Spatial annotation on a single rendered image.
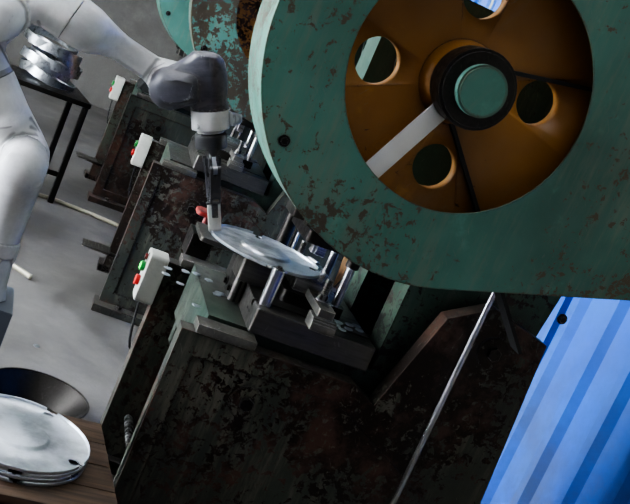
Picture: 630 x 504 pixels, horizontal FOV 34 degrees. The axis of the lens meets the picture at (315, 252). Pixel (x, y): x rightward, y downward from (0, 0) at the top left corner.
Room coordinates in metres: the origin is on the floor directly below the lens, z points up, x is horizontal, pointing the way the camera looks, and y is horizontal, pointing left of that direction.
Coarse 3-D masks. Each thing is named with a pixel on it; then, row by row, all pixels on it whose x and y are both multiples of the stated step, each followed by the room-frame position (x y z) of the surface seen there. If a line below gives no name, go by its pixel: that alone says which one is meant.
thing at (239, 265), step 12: (204, 228) 2.39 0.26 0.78; (204, 240) 2.30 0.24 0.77; (216, 240) 2.32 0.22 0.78; (240, 264) 2.37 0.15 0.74; (252, 264) 2.36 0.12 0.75; (228, 276) 2.43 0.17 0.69; (240, 276) 2.36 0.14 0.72; (252, 276) 2.36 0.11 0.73; (264, 276) 2.37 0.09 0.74; (228, 288) 2.36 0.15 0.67; (240, 288) 2.36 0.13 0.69
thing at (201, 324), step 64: (448, 320) 2.28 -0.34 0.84; (192, 384) 2.14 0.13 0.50; (256, 384) 2.18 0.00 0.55; (320, 384) 2.21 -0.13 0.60; (384, 384) 2.29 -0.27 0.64; (512, 384) 2.34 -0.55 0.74; (128, 448) 2.14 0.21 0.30; (192, 448) 2.16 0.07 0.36; (256, 448) 2.20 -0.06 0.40; (320, 448) 2.24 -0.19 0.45; (384, 448) 2.28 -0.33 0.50; (448, 448) 2.32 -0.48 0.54
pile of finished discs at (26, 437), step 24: (0, 408) 1.91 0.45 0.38; (24, 408) 1.95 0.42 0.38; (0, 432) 1.80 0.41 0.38; (24, 432) 1.84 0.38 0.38; (48, 432) 1.90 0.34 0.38; (72, 432) 1.94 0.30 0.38; (0, 456) 1.73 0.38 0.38; (24, 456) 1.77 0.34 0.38; (48, 456) 1.80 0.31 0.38; (72, 456) 1.84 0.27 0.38; (24, 480) 1.72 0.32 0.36; (48, 480) 1.74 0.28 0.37; (72, 480) 1.80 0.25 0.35
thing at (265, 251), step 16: (224, 224) 2.49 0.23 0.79; (224, 240) 2.35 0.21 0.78; (240, 240) 2.42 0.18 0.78; (256, 240) 2.49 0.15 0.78; (272, 240) 2.56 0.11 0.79; (256, 256) 2.33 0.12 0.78; (272, 256) 2.37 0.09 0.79; (288, 256) 2.47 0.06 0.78; (304, 256) 2.53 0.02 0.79; (288, 272) 2.29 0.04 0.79; (304, 272) 2.38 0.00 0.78; (320, 272) 2.43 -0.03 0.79
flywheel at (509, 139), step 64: (384, 0) 2.01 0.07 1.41; (448, 0) 2.05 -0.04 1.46; (512, 0) 2.08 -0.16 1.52; (448, 64) 1.95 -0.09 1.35; (512, 64) 2.10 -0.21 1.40; (576, 64) 2.14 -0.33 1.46; (384, 128) 2.04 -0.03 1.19; (448, 128) 2.08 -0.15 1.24; (512, 128) 2.12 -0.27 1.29; (576, 128) 2.15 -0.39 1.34; (448, 192) 2.10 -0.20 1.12; (512, 192) 2.13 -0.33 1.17
